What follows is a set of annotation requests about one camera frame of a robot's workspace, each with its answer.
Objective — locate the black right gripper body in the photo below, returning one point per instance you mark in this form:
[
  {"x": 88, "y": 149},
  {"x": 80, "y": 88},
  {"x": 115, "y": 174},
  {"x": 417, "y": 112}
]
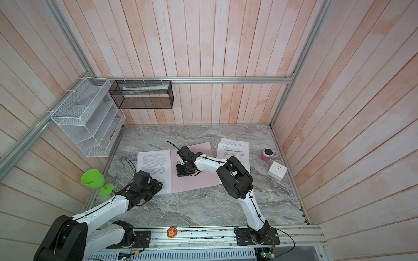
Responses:
[{"x": 188, "y": 164}]

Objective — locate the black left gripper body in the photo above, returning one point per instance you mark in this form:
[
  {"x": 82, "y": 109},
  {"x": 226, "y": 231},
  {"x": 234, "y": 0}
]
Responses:
[{"x": 151, "y": 188}]

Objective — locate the pink folder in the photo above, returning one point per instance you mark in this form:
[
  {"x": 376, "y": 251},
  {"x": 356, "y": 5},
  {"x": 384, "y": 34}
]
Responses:
[{"x": 180, "y": 184}]

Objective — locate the printed white paper sheet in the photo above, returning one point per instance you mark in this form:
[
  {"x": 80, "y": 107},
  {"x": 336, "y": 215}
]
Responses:
[{"x": 158, "y": 165}]

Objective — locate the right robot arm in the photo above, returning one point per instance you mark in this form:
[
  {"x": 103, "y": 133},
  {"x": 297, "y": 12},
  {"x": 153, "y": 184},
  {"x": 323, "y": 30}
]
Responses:
[{"x": 238, "y": 183}]

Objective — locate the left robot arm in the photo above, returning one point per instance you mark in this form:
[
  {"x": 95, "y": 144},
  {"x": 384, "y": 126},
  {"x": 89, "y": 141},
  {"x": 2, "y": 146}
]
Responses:
[{"x": 75, "y": 238}]

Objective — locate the green plastic goblet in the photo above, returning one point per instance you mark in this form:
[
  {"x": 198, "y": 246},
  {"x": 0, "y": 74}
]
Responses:
[{"x": 94, "y": 179}]

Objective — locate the white paper stack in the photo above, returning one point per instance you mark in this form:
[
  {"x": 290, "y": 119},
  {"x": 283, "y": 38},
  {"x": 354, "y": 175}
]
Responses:
[{"x": 239, "y": 149}]

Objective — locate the red round badge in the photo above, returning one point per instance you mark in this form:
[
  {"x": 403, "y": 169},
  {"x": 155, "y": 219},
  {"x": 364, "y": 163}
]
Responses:
[{"x": 172, "y": 232}]

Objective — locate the pink round speaker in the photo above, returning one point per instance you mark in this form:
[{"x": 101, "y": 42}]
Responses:
[{"x": 267, "y": 154}]

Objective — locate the white power socket cube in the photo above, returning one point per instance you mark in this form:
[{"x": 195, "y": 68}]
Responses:
[{"x": 277, "y": 171}]

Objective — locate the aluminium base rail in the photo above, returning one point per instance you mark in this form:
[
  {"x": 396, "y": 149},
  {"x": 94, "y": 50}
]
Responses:
[{"x": 223, "y": 237}]

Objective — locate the black wire mesh basket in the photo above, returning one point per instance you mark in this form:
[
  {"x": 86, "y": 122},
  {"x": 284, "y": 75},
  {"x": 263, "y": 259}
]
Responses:
[{"x": 142, "y": 94}]

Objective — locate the white wire mesh shelf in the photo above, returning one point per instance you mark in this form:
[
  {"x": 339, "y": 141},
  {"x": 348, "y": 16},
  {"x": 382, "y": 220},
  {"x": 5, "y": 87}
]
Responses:
[{"x": 90, "y": 122}]

